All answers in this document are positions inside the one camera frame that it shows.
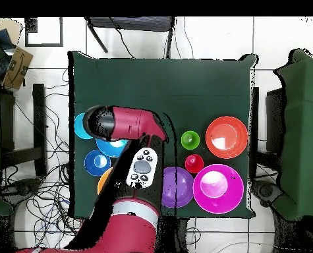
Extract sky blue bowl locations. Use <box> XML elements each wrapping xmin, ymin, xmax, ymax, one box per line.
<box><xmin>96</xmin><ymin>138</ymin><xmax>129</xmax><ymax>158</ymax></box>

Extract purple bowl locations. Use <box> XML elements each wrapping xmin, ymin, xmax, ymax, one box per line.
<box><xmin>161</xmin><ymin>166</ymin><xmax>195</xmax><ymax>209</ymax></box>

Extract large pink bowl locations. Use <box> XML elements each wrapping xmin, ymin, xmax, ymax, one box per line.
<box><xmin>192</xmin><ymin>163</ymin><xmax>244</xmax><ymax>215</ymax></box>

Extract green cup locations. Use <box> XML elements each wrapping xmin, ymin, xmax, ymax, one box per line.
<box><xmin>181</xmin><ymin>130</ymin><xmax>200</xmax><ymax>150</ymax></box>

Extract red cup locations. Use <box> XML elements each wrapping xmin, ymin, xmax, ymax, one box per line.
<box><xmin>184</xmin><ymin>154</ymin><xmax>205</xmax><ymax>174</ymax></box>

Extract dark green tablecloth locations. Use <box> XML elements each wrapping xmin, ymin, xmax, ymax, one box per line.
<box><xmin>67</xmin><ymin>50</ymin><xmax>260</xmax><ymax>219</ymax></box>

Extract small dark blue bowl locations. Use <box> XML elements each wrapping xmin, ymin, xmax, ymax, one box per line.
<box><xmin>84</xmin><ymin>149</ymin><xmax>111</xmax><ymax>177</ymax></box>

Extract large yellow bowl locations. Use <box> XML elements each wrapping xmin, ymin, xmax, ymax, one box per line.
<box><xmin>97</xmin><ymin>167</ymin><xmax>114</xmax><ymax>195</ymax></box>

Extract orange bowl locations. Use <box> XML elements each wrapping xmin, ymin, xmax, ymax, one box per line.
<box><xmin>205</xmin><ymin>115</ymin><xmax>249</xmax><ymax>159</ymax></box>

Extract small cyan ribbed bowl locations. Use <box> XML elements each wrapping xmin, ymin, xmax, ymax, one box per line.
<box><xmin>73</xmin><ymin>112</ymin><xmax>94</xmax><ymax>140</ymax></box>

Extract black H-shaped stand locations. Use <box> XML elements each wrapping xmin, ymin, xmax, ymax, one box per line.
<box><xmin>0</xmin><ymin>83</ymin><xmax>48</xmax><ymax>178</ymax></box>
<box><xmin>250</xmin><ymin>86</ymin><xmax>284</xmax><ymax>181</ymax></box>

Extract black folding chair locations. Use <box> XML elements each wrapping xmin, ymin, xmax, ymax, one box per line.
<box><xmin>84</xmin><ymin>16</ymin><xmax>177</xmax><ymax>59</ymax></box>

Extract cardboard box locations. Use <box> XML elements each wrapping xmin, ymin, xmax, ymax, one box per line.
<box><xmin>2</xmin><ymin>46</ymin><xmax>34</xmax><ymax>91</ymax></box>

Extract beige board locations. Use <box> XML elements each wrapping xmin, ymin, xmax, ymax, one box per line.
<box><xmin>0</xmin><ymin>17</ymin><xmax>23</xmax><ymax>46</ymax></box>

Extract tangle of black cables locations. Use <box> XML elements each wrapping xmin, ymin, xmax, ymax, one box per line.
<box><xmin>0</xmin><ymin>68</ymin><xmax>88</xmax><ymax>250</ymax></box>

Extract black square frame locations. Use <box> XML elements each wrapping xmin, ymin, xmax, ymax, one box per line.
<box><xmin>24</xmin><ymin>16</ymin><xmax>64</xmax><ymax>47</ymax></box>

